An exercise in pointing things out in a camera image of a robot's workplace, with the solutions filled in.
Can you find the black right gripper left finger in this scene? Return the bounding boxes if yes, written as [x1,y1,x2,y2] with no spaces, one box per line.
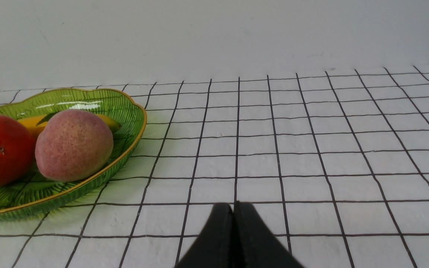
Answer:
[177,203,233,268]

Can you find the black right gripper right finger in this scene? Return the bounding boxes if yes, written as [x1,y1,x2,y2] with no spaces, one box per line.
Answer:
[233,201,303,268]

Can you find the green glass fruit plate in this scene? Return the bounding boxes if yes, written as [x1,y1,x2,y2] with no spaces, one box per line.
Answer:
[0,88,147,221]

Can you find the white grid tablecloth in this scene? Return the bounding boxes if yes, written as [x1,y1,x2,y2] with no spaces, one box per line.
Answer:
[0,66,429,268]

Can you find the pink peach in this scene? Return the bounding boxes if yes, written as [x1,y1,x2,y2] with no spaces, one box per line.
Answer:
[35,109,114,182]

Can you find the yellow banana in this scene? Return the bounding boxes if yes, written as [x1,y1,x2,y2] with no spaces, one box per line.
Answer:
[17,112,122,138]

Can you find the red tomato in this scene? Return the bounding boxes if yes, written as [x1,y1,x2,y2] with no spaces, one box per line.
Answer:
[0,115,36,186]

